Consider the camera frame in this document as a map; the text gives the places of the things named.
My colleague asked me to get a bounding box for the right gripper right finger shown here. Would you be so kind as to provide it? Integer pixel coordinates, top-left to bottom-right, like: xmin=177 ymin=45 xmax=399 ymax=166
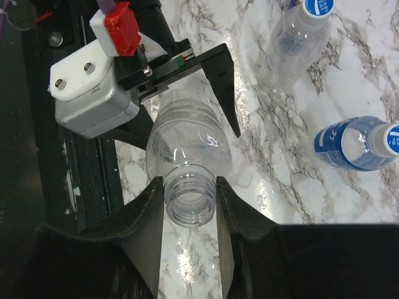
xmin=216 ymin=177 xmax=398 ymax=298

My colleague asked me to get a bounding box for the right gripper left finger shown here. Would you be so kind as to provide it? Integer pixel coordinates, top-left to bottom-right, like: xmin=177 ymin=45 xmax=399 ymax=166
xmin=15 ymin=177 xmax=163 ymax=298

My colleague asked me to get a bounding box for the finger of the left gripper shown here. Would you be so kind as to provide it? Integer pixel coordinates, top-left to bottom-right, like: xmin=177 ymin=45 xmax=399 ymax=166
xmin=110 ymin=105 xmax=154 ymax=150
xmin=186 ymin=44 xmax=241 ymax=137

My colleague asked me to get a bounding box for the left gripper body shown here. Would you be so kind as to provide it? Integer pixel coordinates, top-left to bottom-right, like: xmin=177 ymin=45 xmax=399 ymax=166
xmin=113 ymin=39 xmax=206 ymax=105

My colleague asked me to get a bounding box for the clear unlabelled plastic bottle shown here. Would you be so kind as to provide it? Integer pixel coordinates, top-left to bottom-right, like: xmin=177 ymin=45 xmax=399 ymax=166
xmin=258 ymin=2 xmax=332 ymax=93

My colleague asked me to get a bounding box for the blue bottle cap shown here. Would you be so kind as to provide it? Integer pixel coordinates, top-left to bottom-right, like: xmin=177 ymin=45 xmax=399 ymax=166
xmin=298 ymin=0 xmax=335 ymax=26
xmin=366 ymin=123 xmax=398 ymax=158

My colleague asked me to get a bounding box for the blue labelled plastic bottle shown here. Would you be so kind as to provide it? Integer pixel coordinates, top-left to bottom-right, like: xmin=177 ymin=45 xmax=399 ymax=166
xmin=313 ymin=116 xmax=398 ymax=172

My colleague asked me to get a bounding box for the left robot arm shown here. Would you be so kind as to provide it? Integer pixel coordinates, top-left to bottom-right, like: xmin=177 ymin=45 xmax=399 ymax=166
xmin=115 ymin=1 xmax=241 ymax=136

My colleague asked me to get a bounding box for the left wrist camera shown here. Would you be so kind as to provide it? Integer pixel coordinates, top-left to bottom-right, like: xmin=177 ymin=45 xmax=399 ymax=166
xmin=49 ymin=40 xmax=140 ymax=139

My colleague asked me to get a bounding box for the black mounting rail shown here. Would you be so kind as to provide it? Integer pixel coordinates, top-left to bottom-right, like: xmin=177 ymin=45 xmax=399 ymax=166
xmin=1 ymin=1 xmax=123 ymax=234

